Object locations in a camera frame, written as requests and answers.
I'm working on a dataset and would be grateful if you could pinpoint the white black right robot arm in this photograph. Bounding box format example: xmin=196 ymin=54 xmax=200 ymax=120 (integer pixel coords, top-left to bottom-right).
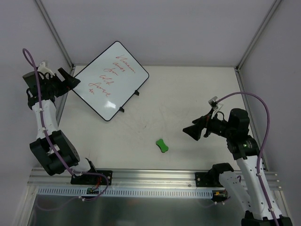
xmin=183 ymin=108 xmax=292 ymax=226

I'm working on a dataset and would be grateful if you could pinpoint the small whiteboard black frame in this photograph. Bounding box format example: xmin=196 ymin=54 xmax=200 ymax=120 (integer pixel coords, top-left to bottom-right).
xmin=73 ymin=41 xmax=149 ymax=121

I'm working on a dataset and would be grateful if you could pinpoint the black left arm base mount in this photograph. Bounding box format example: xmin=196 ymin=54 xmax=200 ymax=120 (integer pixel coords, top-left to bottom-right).
xmin=71 ymin=170 xmax=113 ymax=186

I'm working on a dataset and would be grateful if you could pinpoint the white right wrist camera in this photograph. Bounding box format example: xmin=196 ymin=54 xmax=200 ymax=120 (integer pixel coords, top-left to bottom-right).
xmin=208 ymin=96 xmax=224 ymax=118

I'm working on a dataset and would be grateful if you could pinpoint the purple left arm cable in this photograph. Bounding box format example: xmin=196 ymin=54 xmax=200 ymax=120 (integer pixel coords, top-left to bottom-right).
xmin=22 ymin=48 xmax=110 ymax=211

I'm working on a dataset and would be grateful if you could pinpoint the right aluminium frame post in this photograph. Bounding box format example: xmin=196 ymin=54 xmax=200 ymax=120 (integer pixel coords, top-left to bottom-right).
xmin=236 ymin=0 xmax=282 ymax=72

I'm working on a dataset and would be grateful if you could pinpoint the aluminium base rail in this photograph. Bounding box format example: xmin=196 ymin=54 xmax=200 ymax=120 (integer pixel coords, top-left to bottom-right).
xmin=27 ymin=167 xmax=280 ymax=190

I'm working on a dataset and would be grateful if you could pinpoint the left aluminium frame post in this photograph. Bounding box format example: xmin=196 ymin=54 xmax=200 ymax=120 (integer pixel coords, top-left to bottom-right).
xmin=33 ymin=0 xmax=74 ymax=69

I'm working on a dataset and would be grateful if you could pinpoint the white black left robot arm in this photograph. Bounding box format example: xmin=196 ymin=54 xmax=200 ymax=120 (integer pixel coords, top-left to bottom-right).
xmin=23 ymin=67 xmax=98 ymax=185

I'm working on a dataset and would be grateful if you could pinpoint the wire whiteboard easel stand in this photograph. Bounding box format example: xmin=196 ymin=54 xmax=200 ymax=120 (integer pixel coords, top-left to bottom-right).
xmin=119 ymin=90 xmax=140 ymax=113

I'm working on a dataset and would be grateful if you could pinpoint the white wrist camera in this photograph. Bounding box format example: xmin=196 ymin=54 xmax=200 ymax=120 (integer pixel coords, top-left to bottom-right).
xmin=208 ymin=96 xmax=224 ymax=118
xmin=37 ymin=61 xmax=56 ymax=77

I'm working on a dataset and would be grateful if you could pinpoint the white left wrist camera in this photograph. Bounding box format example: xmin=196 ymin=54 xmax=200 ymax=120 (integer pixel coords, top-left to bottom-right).
xmin=37 ymin=61 xmax=56 ymax=77

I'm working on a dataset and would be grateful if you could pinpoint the aluminium frame post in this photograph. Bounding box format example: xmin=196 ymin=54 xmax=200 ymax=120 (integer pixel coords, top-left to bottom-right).
xmin=33 ymin=0 xmax=74 ymax=69
xmin=236 ymin=0 xmax=282 ymax=72

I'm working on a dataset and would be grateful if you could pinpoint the white slotted cable duct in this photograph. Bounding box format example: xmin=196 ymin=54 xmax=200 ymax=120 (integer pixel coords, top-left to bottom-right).
xmin=37 ymin=186 xmax=213 ymax=199

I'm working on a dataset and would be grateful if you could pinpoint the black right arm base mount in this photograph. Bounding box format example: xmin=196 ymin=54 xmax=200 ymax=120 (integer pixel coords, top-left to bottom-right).
xmin=194 ymin=172 xmax=221 ymax=187

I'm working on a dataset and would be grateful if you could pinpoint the green foam whiteboard eraser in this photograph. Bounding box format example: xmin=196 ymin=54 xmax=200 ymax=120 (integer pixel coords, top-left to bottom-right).
xmin=156 ymin=139 xmax=169 ymax=153

